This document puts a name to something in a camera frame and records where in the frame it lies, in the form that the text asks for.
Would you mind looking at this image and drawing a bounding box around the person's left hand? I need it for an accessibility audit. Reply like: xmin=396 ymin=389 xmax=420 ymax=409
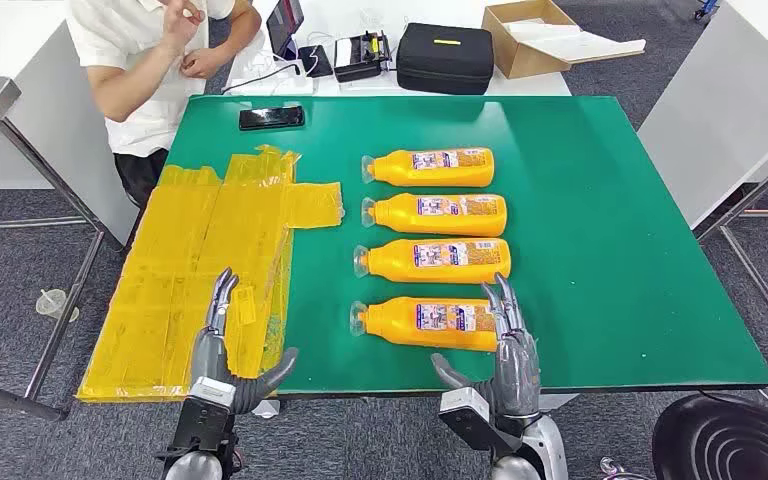
xmin=181 ymin=47 xmax=226 ymax=81

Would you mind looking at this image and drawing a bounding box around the person's right hand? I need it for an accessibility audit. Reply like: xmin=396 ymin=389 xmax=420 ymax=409
xmin=161 ymin=0 xmax=206 ymax=48

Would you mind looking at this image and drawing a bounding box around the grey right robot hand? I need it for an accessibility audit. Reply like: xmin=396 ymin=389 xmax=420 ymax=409
xmin=430 ymin=272 xmax=543 ymax=420

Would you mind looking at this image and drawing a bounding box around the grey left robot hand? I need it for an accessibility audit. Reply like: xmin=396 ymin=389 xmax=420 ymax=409
xmin=188 ymin=266 xmax=299 ymax=415

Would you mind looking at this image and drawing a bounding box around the orange detergent bottle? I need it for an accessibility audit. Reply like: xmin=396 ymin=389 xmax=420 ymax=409
xmin=352 ymin=238 xmax=512 ymax=285
xmin=360 ymin=192 xmax=509 ymax=238
xmin=360 ymin=146 xmax=496 ymax=189
xmin=349 ymin=296 xmax=499 ymax=353

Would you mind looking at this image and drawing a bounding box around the person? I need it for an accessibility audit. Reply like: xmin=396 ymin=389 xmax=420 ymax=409
xmin=65 ymin=0 xmax=264 ymax=207

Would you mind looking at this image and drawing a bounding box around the white power strip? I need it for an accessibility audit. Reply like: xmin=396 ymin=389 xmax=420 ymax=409
xmin=224 ymin=56 xmax=316 ymax=96

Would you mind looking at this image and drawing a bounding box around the black smartphone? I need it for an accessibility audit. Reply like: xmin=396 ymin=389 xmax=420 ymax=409
xmin=238 ymin=105 xmax=306 ymax=132

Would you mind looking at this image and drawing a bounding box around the black tablet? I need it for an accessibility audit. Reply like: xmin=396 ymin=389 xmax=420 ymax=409
xmin=265 ymin=0 xmax=306 ymax=60

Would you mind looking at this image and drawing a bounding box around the yellow taped cardboard sheet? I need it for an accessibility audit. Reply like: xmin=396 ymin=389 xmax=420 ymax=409
xmin=76 ymin=144 xmax=346 ymax=404

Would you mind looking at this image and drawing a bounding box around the small black flat device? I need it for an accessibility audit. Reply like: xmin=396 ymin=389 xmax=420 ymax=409
xmin=297 ymin=44 xmax=334 ymax=79

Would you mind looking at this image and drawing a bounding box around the green table mat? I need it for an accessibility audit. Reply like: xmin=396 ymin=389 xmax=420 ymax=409
xmin=165 ymin=94 xmax=768 ymax=399

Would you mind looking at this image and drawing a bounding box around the white desk with grey panel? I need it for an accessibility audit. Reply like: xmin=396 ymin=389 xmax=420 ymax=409
xmin=0 ymin=0 xmax=141 ymax=248

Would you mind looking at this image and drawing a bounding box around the black label printer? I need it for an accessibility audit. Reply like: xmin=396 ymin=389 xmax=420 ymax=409
xmin=332 ymin=30 xmax=393 ymax=84

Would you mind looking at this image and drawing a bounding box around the clear plastic cup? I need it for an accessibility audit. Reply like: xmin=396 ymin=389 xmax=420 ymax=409
xmin=34 ymin=288 xmax=81 ymax=324

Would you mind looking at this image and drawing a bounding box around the black round stool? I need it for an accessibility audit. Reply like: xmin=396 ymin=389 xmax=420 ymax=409
xmin=652 ymin=394 xmax=768 ymax=480

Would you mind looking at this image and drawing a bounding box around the black zippered carrying case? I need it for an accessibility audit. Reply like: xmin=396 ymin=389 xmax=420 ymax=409
xmin=395 ymin=22 xmax=495 ymax=96

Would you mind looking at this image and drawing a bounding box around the brown cardboard box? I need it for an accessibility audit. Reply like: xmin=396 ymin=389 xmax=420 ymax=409
xmin=481 ymin=0 xmax=581 ymax=80

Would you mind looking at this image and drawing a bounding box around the white foam sheet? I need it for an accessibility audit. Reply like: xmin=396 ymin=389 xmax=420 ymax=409
xmin=503 ymin=18 xmax=648 ymax=66

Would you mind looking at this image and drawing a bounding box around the white table with metal legs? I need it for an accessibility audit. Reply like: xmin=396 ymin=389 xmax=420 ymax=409
xmin=636 ymin=0 xmax=768 ymax=372

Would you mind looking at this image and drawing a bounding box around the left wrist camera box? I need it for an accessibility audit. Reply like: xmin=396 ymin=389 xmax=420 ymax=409
xmin=156 ymin=376 xmax=238 ymax=462

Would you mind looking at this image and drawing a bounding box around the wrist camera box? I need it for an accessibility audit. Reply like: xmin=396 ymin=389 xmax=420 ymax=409
xmin=156 ymin=376 xmax=238 ymax=462
xmin=438 ymin=387 xmax=524 ymax=458

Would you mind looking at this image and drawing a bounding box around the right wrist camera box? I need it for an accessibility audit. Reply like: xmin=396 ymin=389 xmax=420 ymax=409
xmin=438 ymin=387 xmax=524 ymax=458

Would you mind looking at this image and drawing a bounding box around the black cable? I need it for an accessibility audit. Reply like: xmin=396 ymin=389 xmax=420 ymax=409
xmin=221 ymin=62 xmax=302 ymax=95

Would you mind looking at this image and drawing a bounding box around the cable bundle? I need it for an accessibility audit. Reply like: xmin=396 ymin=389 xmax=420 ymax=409
xmin=599 ymin=457 xmax=654 ymax=480

